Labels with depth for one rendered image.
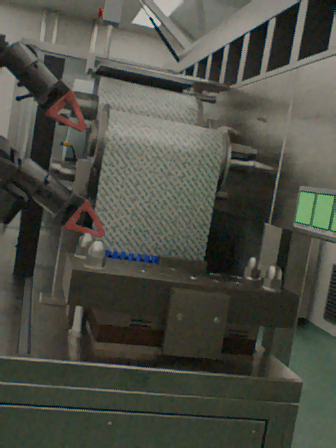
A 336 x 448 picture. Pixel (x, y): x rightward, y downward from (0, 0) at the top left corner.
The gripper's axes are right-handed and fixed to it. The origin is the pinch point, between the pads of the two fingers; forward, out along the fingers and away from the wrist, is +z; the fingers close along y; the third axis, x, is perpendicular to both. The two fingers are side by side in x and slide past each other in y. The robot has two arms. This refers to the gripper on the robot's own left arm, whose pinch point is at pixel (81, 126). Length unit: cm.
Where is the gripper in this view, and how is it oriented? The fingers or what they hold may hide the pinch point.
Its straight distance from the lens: 116.9
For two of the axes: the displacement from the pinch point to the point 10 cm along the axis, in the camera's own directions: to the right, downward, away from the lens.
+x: 7.2, -6.9, 0.6
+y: 2.1, 1.3, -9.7
